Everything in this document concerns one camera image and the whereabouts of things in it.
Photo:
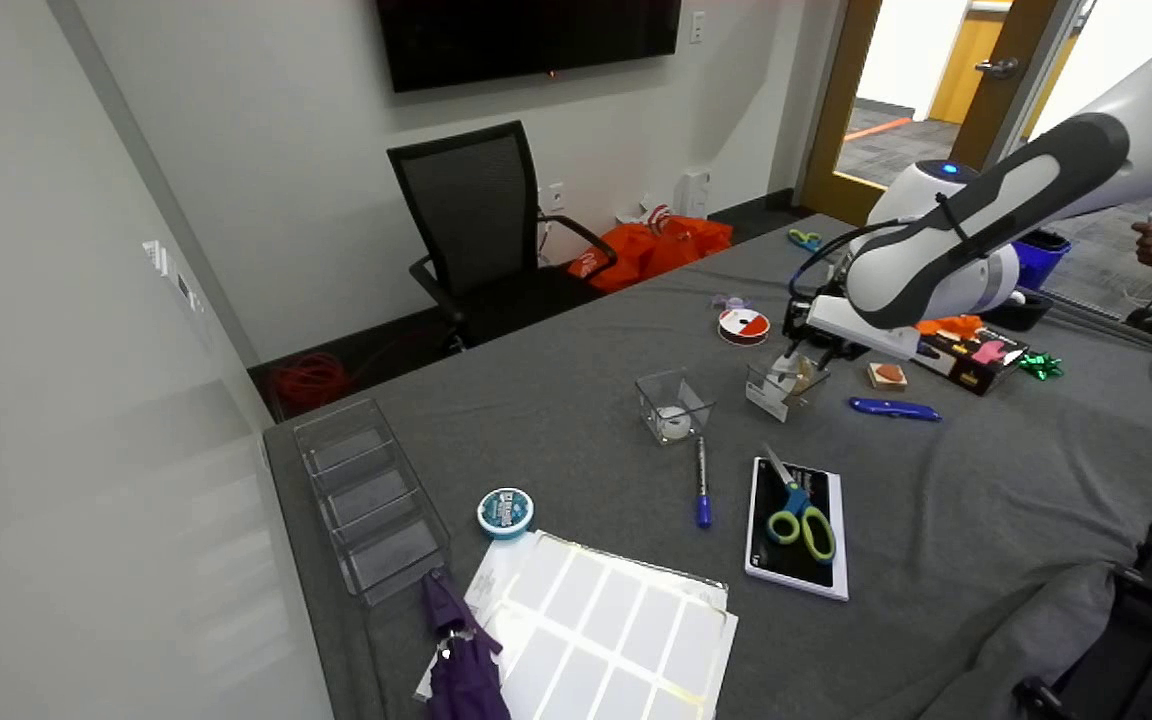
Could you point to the white wall outlet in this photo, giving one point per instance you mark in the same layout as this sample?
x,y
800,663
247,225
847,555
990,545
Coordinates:
x,y
696,188

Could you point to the black tape dispenser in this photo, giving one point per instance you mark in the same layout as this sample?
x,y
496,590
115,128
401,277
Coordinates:
x,y
1019,308

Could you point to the black wall television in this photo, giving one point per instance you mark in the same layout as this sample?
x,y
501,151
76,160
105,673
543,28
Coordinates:
x,y
520,37

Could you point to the orange gift bow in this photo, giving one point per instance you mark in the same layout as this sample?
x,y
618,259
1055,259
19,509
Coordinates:
x,y
958,330

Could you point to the white wall thermostat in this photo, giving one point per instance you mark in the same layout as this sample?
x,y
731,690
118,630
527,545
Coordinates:
x,y
171,266

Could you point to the purple cloth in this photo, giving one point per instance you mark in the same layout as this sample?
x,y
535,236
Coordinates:
x,y
468,663

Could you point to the green blue scissors on notebook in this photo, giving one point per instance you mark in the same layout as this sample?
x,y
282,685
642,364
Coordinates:
x,y
800,521

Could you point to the black mesh office chair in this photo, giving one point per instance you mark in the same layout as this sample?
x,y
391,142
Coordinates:
x,y
479,212

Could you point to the green gift bow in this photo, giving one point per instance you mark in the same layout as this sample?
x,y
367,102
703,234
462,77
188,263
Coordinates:
x,y
1040,364

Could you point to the black box with colourful print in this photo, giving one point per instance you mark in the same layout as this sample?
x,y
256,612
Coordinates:
x,y
968,362

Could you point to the blue pen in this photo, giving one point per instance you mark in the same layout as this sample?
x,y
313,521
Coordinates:
x,y
703,483

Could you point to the small orange tan box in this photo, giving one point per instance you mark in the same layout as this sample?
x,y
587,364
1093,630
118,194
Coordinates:
x,y
889,374

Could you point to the white label sheets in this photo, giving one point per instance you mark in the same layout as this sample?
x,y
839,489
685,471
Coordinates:
x,y
600,635

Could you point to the white light switch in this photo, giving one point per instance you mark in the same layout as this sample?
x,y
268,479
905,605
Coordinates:
x,y
695,28

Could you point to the wooden door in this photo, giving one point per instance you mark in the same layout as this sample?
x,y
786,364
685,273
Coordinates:
x,y
1000,83

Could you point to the red white round roll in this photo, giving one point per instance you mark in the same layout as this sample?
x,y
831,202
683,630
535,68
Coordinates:
x,y
746,325

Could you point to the teal white tape roll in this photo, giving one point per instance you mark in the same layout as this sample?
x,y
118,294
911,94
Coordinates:
x,y
505,509

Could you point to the black notebook with white edge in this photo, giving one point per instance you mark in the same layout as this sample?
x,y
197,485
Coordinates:
x,y
768,560

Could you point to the small clear tape roll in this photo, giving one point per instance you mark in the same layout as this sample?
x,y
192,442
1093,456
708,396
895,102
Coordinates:
x,y
731,303

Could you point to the grey tablecloth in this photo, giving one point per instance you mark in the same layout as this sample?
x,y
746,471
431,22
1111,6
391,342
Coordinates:
x,y
577,442

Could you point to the blue bin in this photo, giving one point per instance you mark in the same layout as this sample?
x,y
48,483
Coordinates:
x,y
1040,259

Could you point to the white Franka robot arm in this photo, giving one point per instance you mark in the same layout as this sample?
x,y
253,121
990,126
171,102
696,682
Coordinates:
x,y
949,266

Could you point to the clear plastic tray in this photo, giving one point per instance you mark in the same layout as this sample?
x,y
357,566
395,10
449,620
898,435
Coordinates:
x,y
341,446
367,501
391,560

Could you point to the orange bag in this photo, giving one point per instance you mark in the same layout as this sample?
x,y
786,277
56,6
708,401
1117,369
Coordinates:
x,y
649,244

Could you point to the black chair beside table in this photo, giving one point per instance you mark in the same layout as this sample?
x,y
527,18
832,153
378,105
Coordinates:
x,y
1137,624

